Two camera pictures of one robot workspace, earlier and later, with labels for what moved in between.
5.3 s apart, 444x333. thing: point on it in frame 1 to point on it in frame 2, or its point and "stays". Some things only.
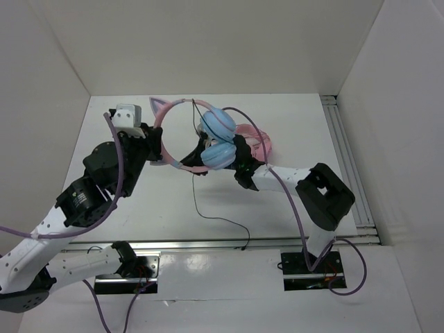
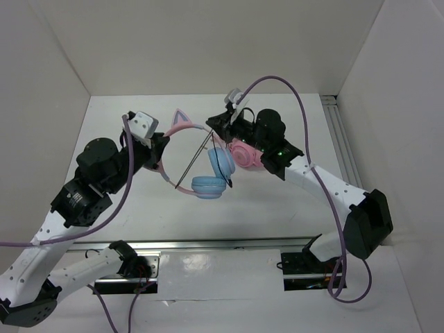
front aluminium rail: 275,243 stays
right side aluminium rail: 366,233 stays
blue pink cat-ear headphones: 216,127 to 220,159
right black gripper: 194,158 to 221,123
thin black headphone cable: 192,181 to 196,157
